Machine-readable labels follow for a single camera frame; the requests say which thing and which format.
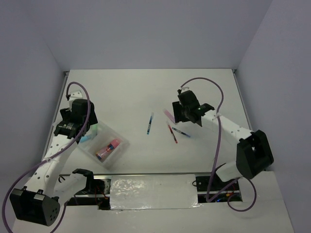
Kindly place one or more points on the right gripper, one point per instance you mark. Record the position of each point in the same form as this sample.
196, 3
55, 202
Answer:
177, 107

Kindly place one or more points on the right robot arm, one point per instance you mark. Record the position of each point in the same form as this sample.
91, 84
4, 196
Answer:
218, 123

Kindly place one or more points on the pink highlighter in container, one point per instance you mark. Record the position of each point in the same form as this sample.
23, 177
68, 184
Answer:
112, 145

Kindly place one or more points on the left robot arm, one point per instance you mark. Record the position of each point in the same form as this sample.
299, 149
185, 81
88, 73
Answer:
40, 199

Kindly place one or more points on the right table rail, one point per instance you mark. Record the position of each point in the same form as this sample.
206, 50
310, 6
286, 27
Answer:
247, 116

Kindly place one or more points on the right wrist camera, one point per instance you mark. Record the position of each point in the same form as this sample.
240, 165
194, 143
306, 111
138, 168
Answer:
183, 89

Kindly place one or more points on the blue highlighter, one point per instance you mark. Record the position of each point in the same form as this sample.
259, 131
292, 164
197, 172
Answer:
86, 138

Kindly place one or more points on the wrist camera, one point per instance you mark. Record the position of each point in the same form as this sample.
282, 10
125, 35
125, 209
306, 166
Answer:
74, 95
183, 89

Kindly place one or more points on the clear plastic container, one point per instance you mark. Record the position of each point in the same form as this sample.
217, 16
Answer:
103, 145

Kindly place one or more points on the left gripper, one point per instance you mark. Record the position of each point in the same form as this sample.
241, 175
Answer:
65, 113

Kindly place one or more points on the green highlighter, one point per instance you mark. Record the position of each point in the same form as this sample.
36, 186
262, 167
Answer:
94, 129

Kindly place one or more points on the red pen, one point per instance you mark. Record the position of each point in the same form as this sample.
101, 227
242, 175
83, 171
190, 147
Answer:
171, 131

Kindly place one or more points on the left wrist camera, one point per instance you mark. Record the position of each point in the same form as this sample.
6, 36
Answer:
74, 95

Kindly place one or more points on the blue pen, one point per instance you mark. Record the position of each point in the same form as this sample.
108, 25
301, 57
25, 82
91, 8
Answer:
181, 132
150, 122

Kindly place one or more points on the pink highlighter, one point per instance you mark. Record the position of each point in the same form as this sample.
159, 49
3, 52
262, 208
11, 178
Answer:
112, 145
169, 115

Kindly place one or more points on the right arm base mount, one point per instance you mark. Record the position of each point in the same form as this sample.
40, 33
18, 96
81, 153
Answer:
201, 183

